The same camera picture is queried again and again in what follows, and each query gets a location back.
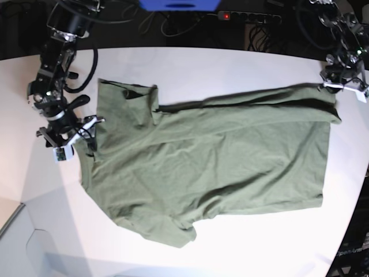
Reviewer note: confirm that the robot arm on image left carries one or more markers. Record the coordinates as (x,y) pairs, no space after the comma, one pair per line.
(53,99)

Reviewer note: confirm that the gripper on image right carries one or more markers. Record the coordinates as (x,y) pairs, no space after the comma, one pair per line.
(337,78)

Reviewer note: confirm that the green t-shirt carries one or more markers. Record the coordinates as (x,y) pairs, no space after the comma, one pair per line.
(159,169)

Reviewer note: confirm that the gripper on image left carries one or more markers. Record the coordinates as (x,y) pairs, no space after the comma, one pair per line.
(67,130)

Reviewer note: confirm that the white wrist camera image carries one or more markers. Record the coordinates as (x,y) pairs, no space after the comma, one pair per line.
(362,96)
(63,153)

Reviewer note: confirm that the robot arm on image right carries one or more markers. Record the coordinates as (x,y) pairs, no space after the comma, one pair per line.
(350,36)

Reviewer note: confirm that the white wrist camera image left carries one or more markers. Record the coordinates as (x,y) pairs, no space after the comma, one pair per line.
(63,153)

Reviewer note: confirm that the black power strip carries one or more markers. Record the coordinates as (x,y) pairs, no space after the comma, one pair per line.
(249,18)

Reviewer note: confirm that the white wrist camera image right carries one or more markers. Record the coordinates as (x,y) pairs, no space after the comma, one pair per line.
(362,96)

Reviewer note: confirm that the blue box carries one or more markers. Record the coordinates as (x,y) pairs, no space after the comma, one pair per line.
(179,5)

